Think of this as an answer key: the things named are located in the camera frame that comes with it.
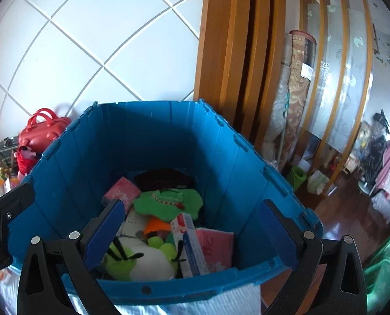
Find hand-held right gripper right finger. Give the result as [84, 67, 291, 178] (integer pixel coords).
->
[258, 199, 368, 315]

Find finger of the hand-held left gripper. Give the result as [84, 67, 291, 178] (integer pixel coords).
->
[0, 182, 37, 235]

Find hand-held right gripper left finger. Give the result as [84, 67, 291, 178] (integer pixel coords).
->
[16, 199, 126, 315]

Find lime green and white plush toy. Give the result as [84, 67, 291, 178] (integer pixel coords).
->
[103, 235, 180, 282]

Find orange dress pig plush toy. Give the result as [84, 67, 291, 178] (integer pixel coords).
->
[144, 216, 173, 237]

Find white toothpaste box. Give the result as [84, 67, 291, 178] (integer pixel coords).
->
[170, 212, 211, 278]

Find blue plastic storage bin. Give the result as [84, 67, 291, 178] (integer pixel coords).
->
[5, 98, 324, 306]

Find black gift box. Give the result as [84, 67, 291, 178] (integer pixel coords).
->
[0, 136, 21, 175]

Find white carton box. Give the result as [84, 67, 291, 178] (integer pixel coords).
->
[120, 209, 150, 237]

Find red dress pig plush toy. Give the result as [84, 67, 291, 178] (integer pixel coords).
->
[14, 145, 40, 176]

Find pink patterned box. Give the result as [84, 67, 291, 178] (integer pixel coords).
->
[102, 176, 143, 211]

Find pink tissue pack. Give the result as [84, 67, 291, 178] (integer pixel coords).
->
[195, 228, 235, 274]

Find green rolled mat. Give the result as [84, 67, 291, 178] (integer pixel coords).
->
[286, 166, 309, 191]

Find white crumpled bag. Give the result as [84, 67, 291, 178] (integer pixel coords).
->
[306, 170, 330, 195]

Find red toy suitcase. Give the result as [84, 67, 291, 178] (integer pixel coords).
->
[18, 108, 72, 155]

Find white round stool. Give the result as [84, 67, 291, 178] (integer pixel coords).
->
[357, 180, 373, 199]

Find green plastic crate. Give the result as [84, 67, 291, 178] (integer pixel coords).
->
[362, 230, 390, 315]

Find white rolled lace fabric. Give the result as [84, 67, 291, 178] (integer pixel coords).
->
[261, 62, 293, 163]

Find dark hanging clothes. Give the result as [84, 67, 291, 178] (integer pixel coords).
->
[362, 109, 390, 185]

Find rolled patterned carpet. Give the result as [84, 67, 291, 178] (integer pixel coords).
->
[278, 30, 318, 173]

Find wooden slat partition screen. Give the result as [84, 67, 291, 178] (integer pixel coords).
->
[295, 0, 375, 199]

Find wooden wall panel frame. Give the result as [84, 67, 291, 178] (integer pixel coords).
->
[193, 0, 288, 149]

